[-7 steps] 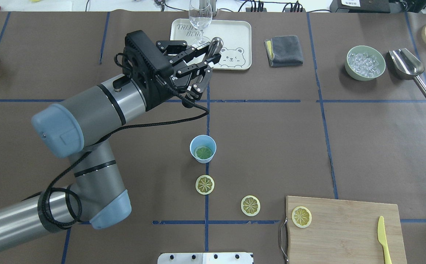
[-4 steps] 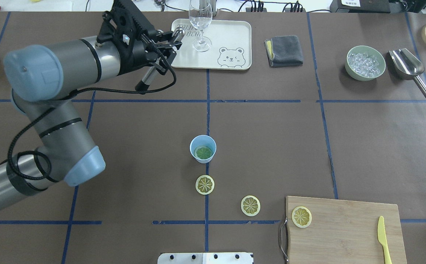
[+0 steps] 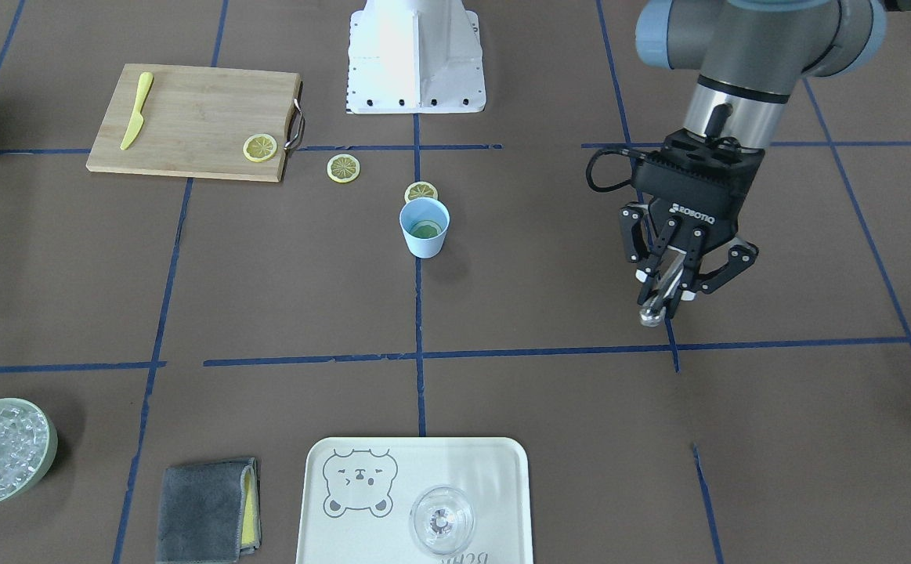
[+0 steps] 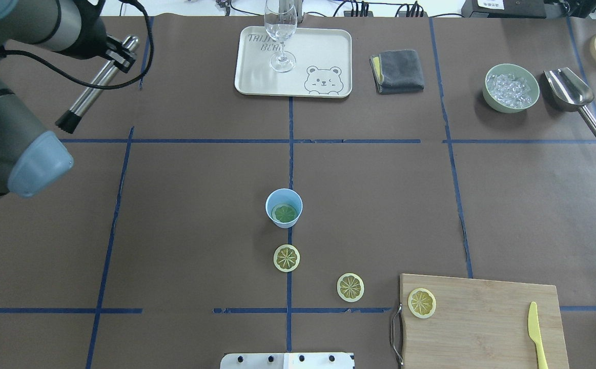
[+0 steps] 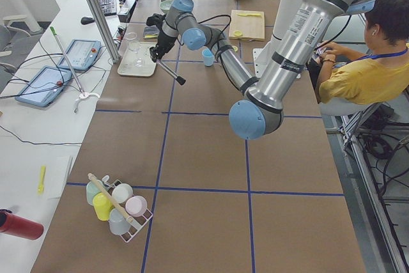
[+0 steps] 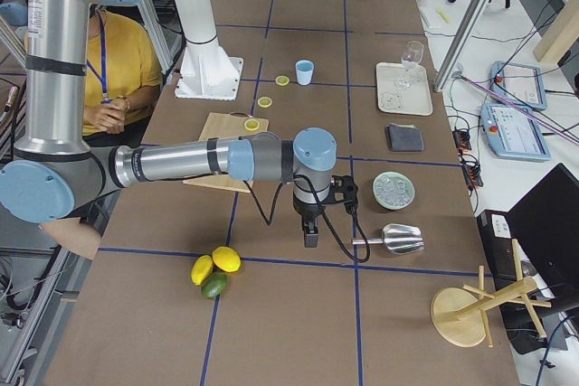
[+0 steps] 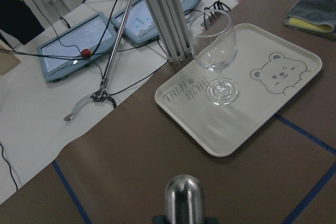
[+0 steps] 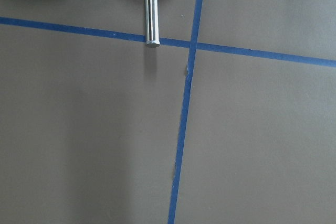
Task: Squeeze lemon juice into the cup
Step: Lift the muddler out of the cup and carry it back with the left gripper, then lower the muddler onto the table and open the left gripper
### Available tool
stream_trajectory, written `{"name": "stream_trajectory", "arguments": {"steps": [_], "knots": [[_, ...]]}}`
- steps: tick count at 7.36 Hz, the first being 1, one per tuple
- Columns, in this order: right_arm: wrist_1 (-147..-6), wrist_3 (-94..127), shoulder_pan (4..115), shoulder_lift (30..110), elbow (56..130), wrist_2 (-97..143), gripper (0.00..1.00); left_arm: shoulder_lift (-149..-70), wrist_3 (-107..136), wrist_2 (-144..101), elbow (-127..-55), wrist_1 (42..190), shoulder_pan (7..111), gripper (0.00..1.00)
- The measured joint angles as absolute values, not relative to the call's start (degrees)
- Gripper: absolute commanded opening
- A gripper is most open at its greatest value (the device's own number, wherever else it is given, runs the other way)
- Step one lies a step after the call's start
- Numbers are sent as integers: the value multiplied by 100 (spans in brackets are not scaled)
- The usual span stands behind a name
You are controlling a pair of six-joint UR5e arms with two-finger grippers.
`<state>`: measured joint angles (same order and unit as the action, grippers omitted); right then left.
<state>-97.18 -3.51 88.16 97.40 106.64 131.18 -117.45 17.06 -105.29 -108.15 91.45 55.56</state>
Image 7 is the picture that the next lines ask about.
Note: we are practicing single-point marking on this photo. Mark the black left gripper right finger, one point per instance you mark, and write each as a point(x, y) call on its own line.
point(211, 220)

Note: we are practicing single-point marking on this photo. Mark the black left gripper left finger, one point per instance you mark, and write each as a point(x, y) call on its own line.
point(159, 219)

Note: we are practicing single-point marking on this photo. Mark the steel squeezer handle rod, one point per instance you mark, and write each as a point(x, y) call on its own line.
point(184, 200)

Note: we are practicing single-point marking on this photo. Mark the metal reacher grabber tool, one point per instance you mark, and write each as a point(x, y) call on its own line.
point(101, 95)

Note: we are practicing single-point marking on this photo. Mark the cream bear serving tray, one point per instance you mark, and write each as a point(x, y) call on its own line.
point(268, 70)

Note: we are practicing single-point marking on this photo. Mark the clear wine glass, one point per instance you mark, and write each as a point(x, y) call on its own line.
point(215, 49)

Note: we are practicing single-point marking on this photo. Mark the left blue teach pendant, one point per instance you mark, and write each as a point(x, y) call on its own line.
point(76, 48)

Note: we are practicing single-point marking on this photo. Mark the blue teach pendant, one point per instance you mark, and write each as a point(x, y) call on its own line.
point(140, 26)
point(76, 48)

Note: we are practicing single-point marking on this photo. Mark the right blue teach pendant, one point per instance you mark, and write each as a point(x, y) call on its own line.
point(140, 26)

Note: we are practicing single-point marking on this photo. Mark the near power strip with plugs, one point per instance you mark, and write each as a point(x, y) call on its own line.
point(212, 16)

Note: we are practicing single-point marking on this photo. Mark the grey yellow folded cloth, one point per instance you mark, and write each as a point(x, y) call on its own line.
point(313, 16)

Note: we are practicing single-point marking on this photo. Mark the aluminium frame post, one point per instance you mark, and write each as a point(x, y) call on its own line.
point(170, 22)

